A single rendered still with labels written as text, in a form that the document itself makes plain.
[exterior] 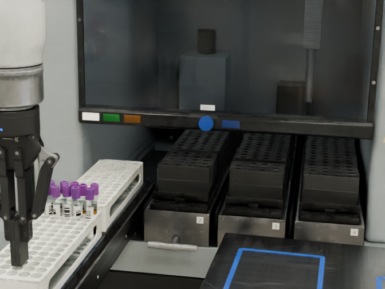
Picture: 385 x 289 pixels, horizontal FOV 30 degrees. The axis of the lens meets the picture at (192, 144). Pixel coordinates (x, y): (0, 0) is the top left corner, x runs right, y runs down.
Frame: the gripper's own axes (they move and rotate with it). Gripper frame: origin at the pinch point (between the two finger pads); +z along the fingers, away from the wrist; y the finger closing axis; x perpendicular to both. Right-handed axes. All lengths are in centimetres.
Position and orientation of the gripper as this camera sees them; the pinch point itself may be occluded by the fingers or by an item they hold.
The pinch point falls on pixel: (19, 240)
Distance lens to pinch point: 109.3
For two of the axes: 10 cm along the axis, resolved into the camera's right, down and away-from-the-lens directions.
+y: -9.8, -0.6, 1.6
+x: -1.7, 2.6, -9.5
